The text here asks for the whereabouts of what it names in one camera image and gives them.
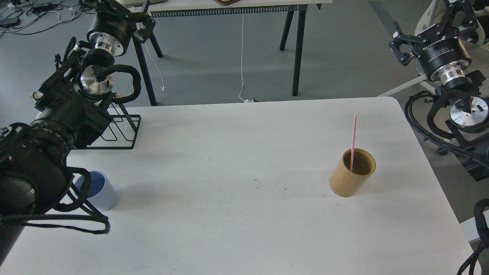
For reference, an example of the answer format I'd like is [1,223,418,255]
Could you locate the black wire dish rack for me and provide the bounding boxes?
[84,103,142,150]

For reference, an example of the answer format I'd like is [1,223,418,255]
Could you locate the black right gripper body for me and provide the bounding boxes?
[415,25,471,81]

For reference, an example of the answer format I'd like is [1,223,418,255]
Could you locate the floor cables and power strips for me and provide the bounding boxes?
[0,0,100,38]

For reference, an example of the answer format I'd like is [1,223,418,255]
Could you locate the white office chair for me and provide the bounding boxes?
[378,0,489,155]

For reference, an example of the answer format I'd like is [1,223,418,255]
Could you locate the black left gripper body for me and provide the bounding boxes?
[87,0,133,57]

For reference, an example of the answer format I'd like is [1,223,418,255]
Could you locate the white hanging cable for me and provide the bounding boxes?
[238,14,256,103]

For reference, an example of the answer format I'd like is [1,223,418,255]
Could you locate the light blue plastic cup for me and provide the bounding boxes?
[86,171,117,210]

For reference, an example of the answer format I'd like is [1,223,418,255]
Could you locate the white background table black legs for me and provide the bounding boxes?
[115,0,333,107]

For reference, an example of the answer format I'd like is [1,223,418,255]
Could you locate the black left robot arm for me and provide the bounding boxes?
[0,0,163,262]

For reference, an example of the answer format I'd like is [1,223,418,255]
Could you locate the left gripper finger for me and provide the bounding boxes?
[132,11,156,42]

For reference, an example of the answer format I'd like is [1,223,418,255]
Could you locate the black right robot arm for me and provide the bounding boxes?
[389,0,488,181]

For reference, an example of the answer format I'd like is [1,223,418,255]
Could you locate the bamboo cylinder holder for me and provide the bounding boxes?
[329,148,377,198]

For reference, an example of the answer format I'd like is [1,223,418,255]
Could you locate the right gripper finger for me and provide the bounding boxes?
[389,21,426,64]
[436,0,480,42]

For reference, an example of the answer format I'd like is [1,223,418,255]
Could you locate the pink chopstick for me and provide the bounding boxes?
[349,115,357,172]

